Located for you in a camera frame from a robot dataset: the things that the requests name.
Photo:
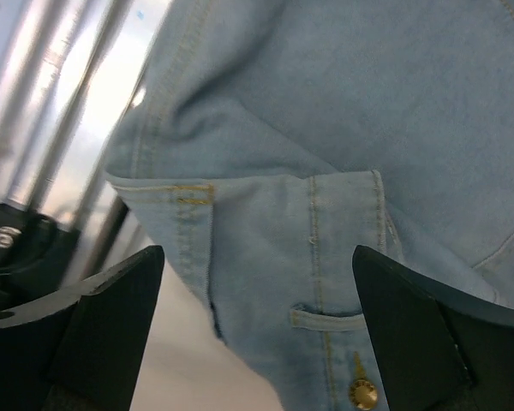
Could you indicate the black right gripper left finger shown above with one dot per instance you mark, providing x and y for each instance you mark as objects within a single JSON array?
[{"x": 81, "y": 347}]

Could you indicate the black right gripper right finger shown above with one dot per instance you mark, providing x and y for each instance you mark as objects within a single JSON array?
[{"x": 437, "y": 348}]

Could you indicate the light blue denim skirt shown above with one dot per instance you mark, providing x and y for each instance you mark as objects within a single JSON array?
[{"x": 275, "y": 137}]

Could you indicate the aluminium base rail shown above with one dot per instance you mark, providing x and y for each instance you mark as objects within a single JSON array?
[{"x": 69, "y": 71}]

